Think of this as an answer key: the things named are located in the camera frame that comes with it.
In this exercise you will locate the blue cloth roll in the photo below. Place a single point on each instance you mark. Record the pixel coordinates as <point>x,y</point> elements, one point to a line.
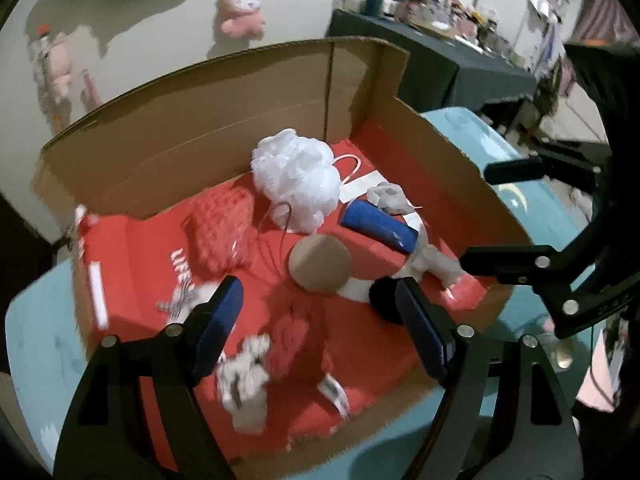
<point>375,222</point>

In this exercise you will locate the white sheep plush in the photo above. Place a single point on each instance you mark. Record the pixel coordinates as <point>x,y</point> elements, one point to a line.
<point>435,260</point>

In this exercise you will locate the red paper bag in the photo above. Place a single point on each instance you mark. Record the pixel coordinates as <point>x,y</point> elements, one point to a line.
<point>135,280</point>

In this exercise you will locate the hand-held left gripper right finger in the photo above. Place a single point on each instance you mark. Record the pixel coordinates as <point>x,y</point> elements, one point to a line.
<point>425,330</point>

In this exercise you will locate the cream crochet piece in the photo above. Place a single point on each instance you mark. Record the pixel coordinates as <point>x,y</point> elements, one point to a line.
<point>245,385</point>

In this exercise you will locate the coral mesh bath pouf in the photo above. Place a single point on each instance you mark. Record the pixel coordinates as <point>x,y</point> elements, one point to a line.
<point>220,230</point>

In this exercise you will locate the white pink soft piece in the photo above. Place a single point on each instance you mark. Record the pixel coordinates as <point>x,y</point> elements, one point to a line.
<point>387,195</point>

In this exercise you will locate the brown cardboard box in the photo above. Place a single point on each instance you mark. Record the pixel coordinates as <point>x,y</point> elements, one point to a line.
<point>200,125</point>

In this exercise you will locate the clutter of small bottles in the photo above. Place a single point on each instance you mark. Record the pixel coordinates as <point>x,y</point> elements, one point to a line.
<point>450,5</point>

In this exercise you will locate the white mesh bath pouf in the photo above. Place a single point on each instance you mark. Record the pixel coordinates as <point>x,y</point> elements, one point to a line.
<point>295,175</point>

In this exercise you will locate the pink bear plush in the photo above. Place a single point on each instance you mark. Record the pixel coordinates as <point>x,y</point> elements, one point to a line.
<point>240,10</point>

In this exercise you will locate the red plush ball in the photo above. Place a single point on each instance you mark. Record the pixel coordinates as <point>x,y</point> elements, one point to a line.
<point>290,340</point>

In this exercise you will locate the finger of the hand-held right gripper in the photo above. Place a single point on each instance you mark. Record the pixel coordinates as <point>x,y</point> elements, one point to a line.
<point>505,260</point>
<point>515,170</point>

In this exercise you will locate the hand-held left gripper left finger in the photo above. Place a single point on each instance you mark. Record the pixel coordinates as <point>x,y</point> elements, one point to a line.
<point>220,325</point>

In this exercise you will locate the tan round sponge puff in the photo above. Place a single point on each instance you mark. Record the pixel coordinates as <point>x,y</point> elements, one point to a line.
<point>320,262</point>

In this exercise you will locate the dark table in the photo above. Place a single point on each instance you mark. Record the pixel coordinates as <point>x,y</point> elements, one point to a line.
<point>435,75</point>

